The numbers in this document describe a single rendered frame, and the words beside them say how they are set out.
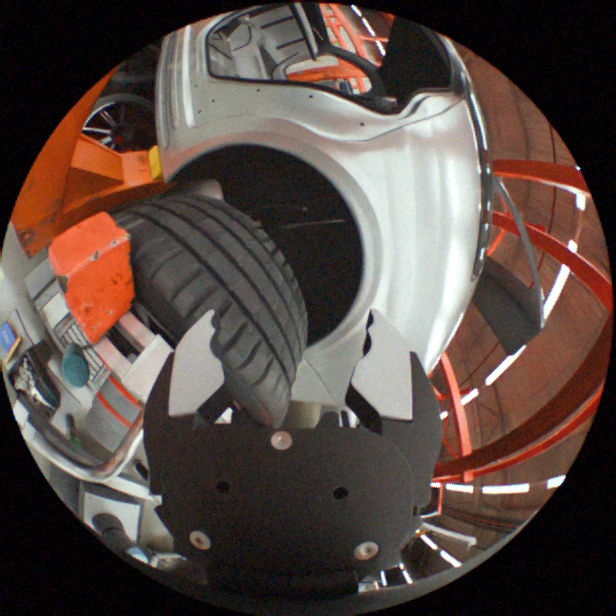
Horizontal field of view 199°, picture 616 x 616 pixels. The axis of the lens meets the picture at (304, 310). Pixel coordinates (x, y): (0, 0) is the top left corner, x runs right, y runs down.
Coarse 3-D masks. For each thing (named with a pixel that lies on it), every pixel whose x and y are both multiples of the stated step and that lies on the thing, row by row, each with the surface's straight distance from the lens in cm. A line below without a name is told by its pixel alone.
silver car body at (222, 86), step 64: (192, 64) 94; (256, 64) 192; (384, 64) 248; (448, 64) 94; (192, 128) 67; (256, 128) 52; (320, 128) 50; (384, 128) 51; (448, 128) 57; (384, 192) 45; (448, 192) 51; (384, 256) 47; (448, 256) 54; (448, 320) 69; (512, 320) 213; (320, 384) 89
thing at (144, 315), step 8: (136, 304) 69; (136, 312) 42; (144, 312) 33; (144, 320) 35; (152, 320) 35; (112, 328) 66; (152, 328) 36; (160, 328) 43; (120, 336) 69; (168, 336) 26; (120, 344) 70; (128, 344) 70; (168, 344) 42; (176, 344) 26; (128, 352) 71; (136, 352) 72; (232, 408) 52; (240, 408) 34
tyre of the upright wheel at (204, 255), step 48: (144, 240) 22; (192, 240) 23; (240, 240) 28; (144, 288) 22; (192, 288) 18; (240, 288) 22; (288, 288) 31; (240, 336) 19; (288, 336) 28; (240, 384) 23; (288, 384) 32
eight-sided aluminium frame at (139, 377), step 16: (128, 320) 22; (128, 336) 24; (144, 336) 21; (160, 336) 20; (112, 352) 21; (144, 352) 20; (160, 352) 20; (112, 368) 20; (128, 368) 20; (144, 368) 19; (160, 368) 19; (128, 384) 19; (144, 384) 19; (144, 400) 19; (224, 416) 26
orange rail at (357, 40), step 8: (336, 8) 1036; (336, 16) 991; (344, 24) 927; (352, 32) 886; (352, 40) 847; (360, 40) 871; (368, 40) 878; (376, 40) 883; (384, 40) 888; (360, 48) 818; (360, 88) 949
